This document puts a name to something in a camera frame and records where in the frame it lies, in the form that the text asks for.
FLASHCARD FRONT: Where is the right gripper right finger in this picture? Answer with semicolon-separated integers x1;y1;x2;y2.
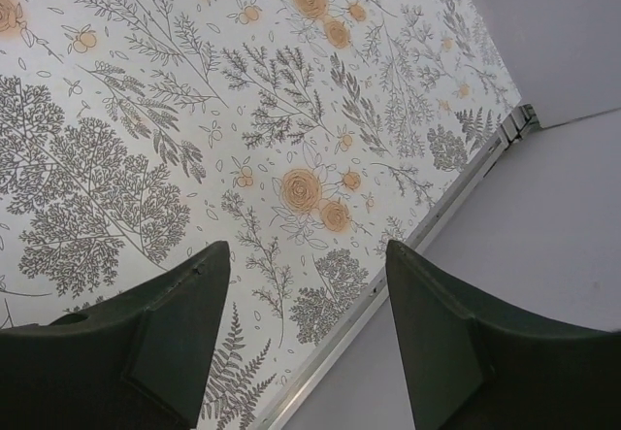
385;241;620;429

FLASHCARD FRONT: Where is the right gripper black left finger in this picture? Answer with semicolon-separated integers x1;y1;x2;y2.
1;241;229;429

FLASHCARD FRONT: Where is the floral table mat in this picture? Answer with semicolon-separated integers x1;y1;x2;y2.
1;0;521;429

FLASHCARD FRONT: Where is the aluminium frame rail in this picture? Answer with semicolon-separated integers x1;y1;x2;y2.
250;104;539;430

